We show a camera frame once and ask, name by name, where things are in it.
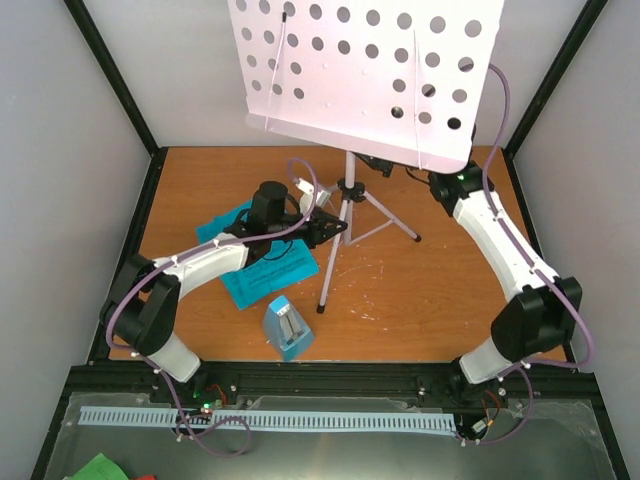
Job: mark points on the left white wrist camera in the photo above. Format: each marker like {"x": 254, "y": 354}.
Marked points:
{"x": 311, "y": 196}

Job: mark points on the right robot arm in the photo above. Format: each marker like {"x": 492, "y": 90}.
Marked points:
{"x": 540, "y": 309}

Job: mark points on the green paper sheet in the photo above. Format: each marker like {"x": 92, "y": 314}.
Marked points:
{"x": 99, "y": 468}

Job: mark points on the black aluminium frame rail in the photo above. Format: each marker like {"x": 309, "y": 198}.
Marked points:
{"x": 434, "y": 385}

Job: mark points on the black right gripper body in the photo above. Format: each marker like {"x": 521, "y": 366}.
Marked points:
{"x": 384, "y": 166}

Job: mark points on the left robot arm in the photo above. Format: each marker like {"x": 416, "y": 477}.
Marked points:
{"x": 142, "y": 303}

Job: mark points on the blue sheet music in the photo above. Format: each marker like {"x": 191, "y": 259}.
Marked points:
{"x": 229, "y": 263}
{"x": 287, "y": 263}

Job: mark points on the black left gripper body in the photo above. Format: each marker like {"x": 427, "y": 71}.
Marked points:
{"x": 307, "y": 236}

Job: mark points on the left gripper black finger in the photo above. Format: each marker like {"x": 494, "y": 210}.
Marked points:
{"x": 321, "y": 217}
{"x": 331, "y": 228}

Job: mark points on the blue metronome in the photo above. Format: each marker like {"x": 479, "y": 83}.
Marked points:
{"x": 287, "y": 332}

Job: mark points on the white tripod music stand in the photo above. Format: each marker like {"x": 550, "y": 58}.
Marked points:
{"x": 397, "y": 80}

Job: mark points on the grey slotted cable duct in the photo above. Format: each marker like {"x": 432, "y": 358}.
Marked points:
{"x": 273, "y": 421}

